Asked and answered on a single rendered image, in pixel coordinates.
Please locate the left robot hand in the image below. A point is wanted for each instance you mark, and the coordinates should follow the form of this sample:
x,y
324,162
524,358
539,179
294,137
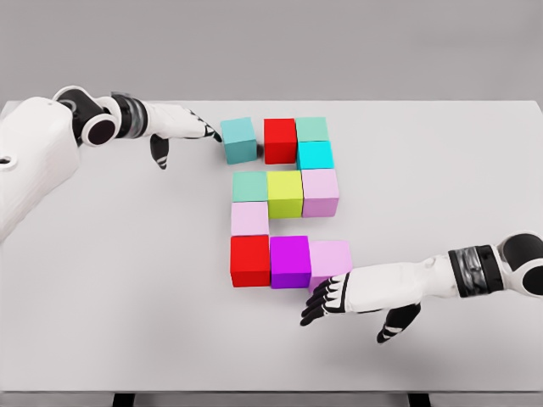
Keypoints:
x,y
178,120

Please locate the light pink cube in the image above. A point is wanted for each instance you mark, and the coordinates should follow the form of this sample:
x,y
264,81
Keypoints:
x,y
331,258
320,193
249,218

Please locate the yellow-green cube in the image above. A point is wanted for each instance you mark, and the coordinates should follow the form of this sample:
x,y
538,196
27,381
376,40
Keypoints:
x,y
284,194

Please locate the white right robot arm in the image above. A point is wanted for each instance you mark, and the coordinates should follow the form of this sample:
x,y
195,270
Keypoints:
x,y
475,271

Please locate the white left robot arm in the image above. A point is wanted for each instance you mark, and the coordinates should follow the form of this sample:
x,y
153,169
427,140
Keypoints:
x,y
38,135

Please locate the sea green cube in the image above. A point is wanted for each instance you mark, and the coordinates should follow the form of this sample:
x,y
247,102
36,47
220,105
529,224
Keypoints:
x,y
250,185
311,129

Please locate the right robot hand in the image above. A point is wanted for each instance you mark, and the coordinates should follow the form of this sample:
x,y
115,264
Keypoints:
x,y
373,290

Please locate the cyan cube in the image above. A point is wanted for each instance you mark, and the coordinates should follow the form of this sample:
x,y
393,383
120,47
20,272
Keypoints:
x,y
315,155

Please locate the red cube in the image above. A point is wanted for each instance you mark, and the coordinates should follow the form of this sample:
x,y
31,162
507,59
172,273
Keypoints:
x,y
280,141
250,260

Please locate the magenta cube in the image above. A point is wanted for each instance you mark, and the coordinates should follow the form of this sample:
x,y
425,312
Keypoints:
x,y
290,262

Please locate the teal cube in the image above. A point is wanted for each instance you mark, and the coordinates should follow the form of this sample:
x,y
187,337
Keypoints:
x,y
239,140

